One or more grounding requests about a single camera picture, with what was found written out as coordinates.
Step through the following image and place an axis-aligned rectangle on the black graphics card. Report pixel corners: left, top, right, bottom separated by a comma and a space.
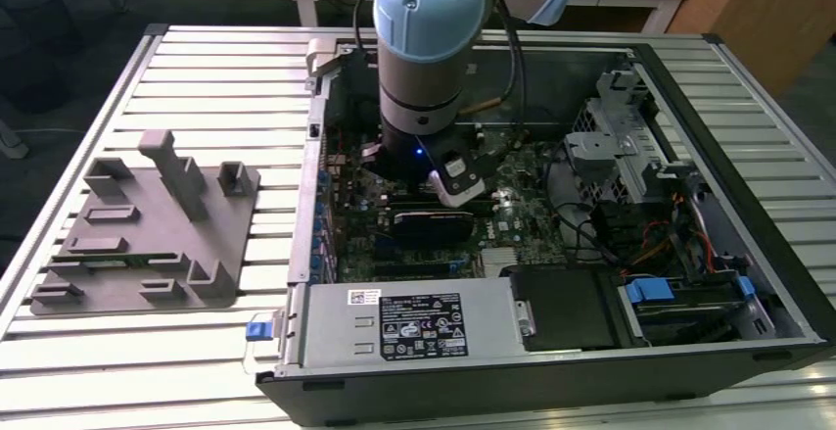
390, 209, 476, 251

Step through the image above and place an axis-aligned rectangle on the green motherboard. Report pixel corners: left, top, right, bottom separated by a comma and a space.
316, 123, 571, 285

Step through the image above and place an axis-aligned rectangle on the silver chipset heat sink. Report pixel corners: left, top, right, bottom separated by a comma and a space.
482, 248, 522, 278

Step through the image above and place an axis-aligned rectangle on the silver drive cage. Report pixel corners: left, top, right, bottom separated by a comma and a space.
559, 70, 678, 206

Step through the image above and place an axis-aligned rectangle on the silver power supply unit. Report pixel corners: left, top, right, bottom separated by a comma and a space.
279, 278, 538, 371

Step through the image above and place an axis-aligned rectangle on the grey parts rack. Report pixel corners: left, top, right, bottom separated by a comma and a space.
28, 128, 263, 319

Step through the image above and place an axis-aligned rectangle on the black plastic shroud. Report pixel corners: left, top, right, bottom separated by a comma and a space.
499, 263, 634, 354

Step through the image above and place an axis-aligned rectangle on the green RAM stick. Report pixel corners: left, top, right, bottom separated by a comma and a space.
51, 252, 182, 270

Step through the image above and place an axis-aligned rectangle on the hard disk blue carrier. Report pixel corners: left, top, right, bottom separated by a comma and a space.
618, 275, 758, 346

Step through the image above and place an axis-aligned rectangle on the black PC case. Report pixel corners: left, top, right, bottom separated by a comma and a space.
252, 32, 836, 429

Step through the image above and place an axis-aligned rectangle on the grey metal foot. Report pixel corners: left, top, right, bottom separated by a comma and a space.
0, 119, 32, 160

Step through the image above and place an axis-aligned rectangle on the wooden cabinet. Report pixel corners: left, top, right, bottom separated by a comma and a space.
670, 0, 836, 97

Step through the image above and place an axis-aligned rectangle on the white wrist camera black face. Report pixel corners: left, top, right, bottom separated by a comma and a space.
427, 152, 488, 210

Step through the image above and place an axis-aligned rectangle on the black camera cable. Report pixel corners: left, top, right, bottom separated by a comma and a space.
492, 0, 531, 138

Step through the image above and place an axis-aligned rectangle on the grey case hinge bracket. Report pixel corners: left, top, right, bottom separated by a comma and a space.
303, 37, 342, 79

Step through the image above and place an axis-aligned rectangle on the yellow wire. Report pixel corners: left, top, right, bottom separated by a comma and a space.
626, 233, 676, 265

